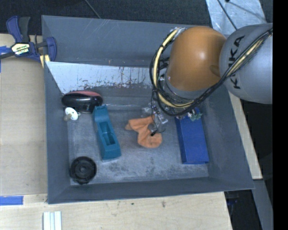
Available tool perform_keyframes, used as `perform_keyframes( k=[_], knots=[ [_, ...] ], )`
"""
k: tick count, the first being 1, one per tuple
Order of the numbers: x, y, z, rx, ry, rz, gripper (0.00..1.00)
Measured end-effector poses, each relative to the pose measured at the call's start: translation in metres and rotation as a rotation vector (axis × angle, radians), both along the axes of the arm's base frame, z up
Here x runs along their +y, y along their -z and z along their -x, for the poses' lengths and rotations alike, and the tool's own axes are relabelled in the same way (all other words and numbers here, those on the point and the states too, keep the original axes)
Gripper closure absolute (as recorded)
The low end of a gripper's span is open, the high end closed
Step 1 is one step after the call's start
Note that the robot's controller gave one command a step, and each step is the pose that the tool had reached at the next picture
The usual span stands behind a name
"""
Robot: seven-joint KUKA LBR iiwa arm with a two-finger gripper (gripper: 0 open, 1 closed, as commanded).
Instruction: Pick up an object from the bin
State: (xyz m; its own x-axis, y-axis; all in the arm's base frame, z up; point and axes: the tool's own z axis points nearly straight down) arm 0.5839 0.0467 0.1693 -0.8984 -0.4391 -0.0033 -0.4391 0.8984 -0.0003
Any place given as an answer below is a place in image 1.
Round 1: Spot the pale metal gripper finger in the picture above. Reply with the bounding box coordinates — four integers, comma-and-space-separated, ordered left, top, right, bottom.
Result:
141, 105, 159, 117
149, 113, 169, 134

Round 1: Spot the orange cloth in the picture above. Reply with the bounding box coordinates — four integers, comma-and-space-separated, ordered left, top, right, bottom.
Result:
124, 115, 164, 150

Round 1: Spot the blue box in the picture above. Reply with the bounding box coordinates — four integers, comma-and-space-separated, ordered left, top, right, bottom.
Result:
174, 107, 210, 165

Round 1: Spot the teal hollow block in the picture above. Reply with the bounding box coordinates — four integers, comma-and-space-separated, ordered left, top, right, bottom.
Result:
92, 104, 122, 162

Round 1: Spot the grey metal bin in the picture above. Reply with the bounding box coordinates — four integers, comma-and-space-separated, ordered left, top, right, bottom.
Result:
41, 15, 255, 205

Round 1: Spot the black and red oval object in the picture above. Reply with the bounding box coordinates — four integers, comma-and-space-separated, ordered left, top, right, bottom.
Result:
61, 91, 104, 115

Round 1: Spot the white pacifier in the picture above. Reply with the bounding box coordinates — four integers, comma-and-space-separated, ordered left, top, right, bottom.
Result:
63, 107, 82, 122

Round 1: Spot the black round lid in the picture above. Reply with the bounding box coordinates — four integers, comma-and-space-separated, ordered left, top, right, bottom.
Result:
69, 156, 97, 185

